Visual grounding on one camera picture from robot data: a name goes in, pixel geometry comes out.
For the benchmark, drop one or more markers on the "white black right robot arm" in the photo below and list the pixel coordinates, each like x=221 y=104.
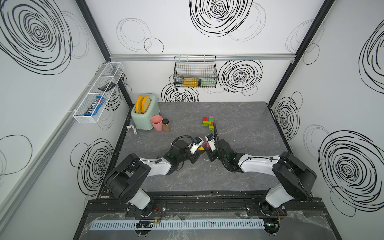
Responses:
x=295 y=178

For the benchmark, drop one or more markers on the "blue snack packet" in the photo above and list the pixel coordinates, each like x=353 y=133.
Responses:
x=95 y=106

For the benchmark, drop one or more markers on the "pink plastic cup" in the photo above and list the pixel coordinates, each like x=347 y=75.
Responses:
x=157 y=122

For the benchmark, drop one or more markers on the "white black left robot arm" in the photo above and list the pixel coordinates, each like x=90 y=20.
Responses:
x=126 y=179

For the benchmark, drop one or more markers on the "yellow box in basket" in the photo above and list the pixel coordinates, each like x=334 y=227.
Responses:
x=192 y=82

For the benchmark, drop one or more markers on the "mint green toaster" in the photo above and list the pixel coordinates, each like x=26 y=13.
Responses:
x=143 y=121

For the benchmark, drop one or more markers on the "light green box in basket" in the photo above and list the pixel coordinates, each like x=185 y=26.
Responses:
x=208 y=82

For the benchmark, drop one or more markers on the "white slotted cable duct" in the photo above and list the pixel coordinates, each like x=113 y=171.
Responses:
x=214 y=224

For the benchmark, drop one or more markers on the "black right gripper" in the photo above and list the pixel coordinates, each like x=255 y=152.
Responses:
x=210 y=154

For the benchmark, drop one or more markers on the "black remote on shelf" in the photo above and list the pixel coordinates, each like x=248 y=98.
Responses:
x=107 y=87

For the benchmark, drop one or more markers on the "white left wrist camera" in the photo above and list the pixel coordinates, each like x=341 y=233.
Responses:
x=195 y=145

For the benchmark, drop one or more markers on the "left toy bread slice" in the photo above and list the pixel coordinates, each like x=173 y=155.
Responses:
x=139 y=104

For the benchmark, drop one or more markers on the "right toy bread slice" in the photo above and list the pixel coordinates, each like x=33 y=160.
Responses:
x=146 y=103

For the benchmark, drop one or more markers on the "black wire wall basket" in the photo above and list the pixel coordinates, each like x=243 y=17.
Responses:
x=193 y=66

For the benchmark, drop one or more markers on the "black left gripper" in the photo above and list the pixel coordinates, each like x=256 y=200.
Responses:
x=195 y=156

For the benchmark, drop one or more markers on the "brown spice jar black lid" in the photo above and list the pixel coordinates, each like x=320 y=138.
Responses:
x=166 y=125

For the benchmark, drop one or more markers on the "white wire wall shelf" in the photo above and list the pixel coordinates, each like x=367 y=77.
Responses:
x=107 y=73

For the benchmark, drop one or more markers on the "toy bread slice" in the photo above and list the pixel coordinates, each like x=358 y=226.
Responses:
x=139 y=104
x=146 y=103

